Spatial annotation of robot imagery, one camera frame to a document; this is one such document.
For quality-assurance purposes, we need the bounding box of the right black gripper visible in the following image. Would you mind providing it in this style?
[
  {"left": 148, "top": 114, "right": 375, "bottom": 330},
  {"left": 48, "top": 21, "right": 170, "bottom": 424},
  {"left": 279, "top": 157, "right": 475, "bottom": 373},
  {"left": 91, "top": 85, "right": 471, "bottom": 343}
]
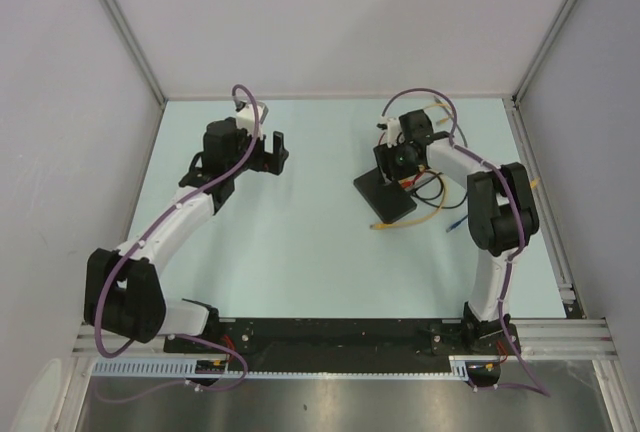
[{"left": 373, "top": 138, "right": 420, "bottom": 185}]

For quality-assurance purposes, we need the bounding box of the black network switch box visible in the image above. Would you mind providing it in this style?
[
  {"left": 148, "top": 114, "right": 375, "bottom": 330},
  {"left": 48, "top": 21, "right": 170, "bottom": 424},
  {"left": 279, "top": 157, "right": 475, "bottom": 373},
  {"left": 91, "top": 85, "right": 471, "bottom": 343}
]
[{"left": 353, "top": 168, "right": 417, "bottom": 224}]

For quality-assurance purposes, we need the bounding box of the yellow ethernet cable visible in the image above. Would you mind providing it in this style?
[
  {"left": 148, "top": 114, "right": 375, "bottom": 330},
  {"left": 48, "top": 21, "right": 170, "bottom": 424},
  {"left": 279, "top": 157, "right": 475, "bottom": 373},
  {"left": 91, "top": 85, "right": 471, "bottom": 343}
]
[
  {"left": 424, "top": 101, "right": 454, "bottom": 126},
  {"left": 368, "top": 177, "right": 451, "bottom": 231}
]

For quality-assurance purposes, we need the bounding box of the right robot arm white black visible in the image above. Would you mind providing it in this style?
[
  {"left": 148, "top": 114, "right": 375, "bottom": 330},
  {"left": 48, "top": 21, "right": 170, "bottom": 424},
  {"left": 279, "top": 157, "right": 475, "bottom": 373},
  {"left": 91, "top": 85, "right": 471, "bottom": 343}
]
[{"left": 369, "top": 109, "right": 539, "bottom": 353}]

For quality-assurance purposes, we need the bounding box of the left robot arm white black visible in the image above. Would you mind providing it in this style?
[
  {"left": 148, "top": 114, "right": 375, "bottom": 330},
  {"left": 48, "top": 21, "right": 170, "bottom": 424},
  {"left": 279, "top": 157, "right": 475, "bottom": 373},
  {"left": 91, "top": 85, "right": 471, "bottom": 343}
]
[{"left": 84, "top": 117, "right": 289, "bottom": 352}]

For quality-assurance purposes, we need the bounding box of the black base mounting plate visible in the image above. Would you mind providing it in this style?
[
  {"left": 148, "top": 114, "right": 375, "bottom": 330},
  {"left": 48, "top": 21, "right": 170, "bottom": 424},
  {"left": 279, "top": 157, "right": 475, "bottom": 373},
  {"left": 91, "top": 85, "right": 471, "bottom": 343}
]
[{"left": 163, "top": 317, "right": 524, "bottom": 387}]

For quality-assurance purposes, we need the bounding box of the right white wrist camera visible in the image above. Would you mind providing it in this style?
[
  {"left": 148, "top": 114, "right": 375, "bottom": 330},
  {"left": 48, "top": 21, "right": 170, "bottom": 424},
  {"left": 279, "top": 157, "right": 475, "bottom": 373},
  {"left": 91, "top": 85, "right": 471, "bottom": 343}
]
[{"left": 377, "top": 117, "right": 402, "bottom": 148}]

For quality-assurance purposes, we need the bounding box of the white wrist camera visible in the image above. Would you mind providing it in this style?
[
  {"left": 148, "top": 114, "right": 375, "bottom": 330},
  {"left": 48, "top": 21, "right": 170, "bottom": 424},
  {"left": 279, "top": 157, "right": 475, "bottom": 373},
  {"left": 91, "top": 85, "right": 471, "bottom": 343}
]
[
  {"left": 377, "top": 117, "right": 402, "bottom": 148},
  {"left": 235, "top": 102, "right": 269, "bottom": 136}
]

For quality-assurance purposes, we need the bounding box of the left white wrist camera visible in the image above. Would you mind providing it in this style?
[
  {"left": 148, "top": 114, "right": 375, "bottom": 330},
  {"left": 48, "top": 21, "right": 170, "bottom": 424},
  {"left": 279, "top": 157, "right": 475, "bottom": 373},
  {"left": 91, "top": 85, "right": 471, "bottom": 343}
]
[{"left": 235, "top": 102, "right": 269, "bottom": 136}]

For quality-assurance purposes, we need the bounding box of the black ethernet cable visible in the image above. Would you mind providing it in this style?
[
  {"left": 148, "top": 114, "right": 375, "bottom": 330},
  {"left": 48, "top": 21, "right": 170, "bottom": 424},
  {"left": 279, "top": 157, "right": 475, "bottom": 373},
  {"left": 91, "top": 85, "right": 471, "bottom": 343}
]
[{"left": 409, "top": 171, "right": 469, "bottom": 211}]

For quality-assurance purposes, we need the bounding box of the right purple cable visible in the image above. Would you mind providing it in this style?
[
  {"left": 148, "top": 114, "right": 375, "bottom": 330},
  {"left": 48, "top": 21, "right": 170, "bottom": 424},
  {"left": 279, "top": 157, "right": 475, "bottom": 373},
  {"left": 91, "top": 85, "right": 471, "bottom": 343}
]
[{"left": 382, "top": 87, "right": 551, "bottom": 398}]

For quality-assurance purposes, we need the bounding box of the right aluminium corner post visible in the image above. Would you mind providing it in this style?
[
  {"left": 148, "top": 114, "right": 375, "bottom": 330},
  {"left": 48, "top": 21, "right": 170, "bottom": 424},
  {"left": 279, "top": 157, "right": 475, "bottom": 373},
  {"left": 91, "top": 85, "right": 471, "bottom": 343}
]
[{"left": 513, "top": 0, "right": 606, "bottom": 99}]

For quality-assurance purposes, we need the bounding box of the aluminium corner post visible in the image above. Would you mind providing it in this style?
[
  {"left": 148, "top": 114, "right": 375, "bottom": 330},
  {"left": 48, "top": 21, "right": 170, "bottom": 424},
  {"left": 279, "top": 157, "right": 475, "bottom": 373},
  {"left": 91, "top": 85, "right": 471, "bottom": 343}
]
[
  {"left": 74, "top": 0, "right": 167, "bottom": 103},
  {"left": 513, "top": 0, "right": 606, "bottom": 99}
]

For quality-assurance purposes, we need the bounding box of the right aluminium side rail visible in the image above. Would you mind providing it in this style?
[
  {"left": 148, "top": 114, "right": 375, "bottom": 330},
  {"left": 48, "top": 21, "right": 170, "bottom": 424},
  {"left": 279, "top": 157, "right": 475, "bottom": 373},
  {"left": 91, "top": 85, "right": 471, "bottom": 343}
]
[{"left": 503, "top": 97, "right": 586, "bottom": 319}]

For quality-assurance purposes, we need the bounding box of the aluminium front rail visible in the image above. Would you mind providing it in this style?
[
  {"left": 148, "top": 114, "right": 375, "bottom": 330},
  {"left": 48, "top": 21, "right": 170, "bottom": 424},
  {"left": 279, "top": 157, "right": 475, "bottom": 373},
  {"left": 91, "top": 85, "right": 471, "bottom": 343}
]
[{"left": 72, "top": 318, "right": 614, "bottom": 358}]

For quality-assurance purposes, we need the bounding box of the left aluminium corner post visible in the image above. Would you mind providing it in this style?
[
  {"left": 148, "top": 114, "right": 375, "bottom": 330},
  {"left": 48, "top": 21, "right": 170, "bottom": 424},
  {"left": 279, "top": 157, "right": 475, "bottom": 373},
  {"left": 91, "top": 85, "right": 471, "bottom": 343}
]
[{"left": 74, "top": 0, "right": 167, "bottom": 103}]

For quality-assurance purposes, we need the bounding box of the slotted cable duct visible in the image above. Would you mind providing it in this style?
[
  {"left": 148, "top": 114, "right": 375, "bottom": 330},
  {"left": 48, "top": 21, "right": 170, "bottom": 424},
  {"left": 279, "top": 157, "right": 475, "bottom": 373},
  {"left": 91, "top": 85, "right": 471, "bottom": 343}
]
[{"left": 92, "top": 357, "right": 468, "bottom": 380}]

